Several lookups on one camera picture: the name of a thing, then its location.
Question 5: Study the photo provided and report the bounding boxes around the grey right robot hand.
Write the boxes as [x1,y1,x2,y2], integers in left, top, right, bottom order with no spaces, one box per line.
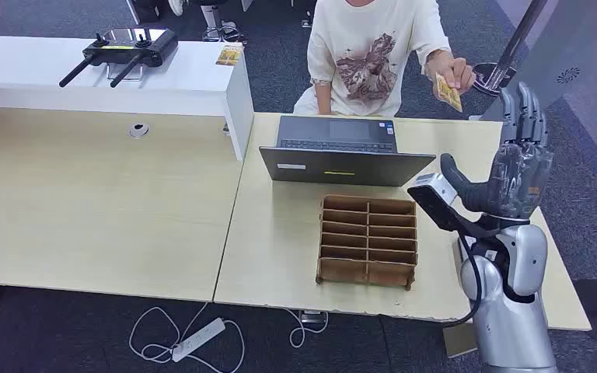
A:
[439,81,556,221]

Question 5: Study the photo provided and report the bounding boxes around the person's left hand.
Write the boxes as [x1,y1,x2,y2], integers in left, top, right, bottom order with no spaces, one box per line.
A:
[424,48,478,99]

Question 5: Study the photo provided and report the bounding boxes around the yellow ID card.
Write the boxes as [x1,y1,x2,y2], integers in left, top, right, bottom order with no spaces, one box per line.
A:
[435,73,463,113]

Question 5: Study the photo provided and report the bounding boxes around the person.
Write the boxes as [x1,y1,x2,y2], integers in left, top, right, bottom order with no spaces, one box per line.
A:
[293,0,478,118]

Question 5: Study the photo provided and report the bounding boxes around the wooden card organizer box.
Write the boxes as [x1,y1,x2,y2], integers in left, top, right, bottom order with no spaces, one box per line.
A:
[315,193,419,292]

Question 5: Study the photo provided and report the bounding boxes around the yellow printed card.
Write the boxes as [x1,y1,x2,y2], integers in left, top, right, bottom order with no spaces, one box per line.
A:
[215,44,244,67]

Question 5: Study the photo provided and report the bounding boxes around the metal stanchion with round base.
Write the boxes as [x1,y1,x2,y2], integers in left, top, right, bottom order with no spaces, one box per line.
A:
[470,0,548,98]

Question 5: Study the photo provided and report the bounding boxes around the grey kiosk panel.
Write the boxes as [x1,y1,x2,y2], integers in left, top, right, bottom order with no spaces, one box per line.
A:
[469,0,597,124]

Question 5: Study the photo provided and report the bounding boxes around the grey laptop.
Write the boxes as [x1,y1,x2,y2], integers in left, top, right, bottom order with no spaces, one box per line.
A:
[258,115,437,188]

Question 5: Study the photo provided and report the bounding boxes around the beige desk leg panel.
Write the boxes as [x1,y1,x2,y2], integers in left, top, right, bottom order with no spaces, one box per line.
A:
[442,321,480,359]

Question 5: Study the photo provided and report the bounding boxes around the stool base with footring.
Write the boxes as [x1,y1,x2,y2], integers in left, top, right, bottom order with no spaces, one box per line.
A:
[199,4,248,44]

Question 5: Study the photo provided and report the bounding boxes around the grey power adapter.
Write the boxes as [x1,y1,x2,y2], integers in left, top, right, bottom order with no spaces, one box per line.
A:
[298,310,329,326]

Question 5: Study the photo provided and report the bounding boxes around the black remote controller with antennas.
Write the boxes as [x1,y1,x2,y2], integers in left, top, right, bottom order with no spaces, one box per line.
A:
[58,26,180,89]

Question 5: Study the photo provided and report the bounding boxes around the white power strip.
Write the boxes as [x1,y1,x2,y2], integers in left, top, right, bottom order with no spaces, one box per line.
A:
[171,316,227,364]

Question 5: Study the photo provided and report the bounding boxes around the white raised counter shelf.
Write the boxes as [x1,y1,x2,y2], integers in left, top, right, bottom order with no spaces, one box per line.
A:
[0,34,255,162]

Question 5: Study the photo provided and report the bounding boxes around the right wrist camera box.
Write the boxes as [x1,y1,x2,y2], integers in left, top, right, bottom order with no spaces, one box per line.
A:
[407,173,485,239]

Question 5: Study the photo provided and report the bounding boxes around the white looped cable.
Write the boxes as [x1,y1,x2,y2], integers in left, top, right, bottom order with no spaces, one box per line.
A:
[284,309,330,350]

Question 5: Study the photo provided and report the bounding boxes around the white power strip cable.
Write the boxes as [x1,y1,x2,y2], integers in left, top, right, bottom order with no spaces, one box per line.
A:
[128,303,246,373]

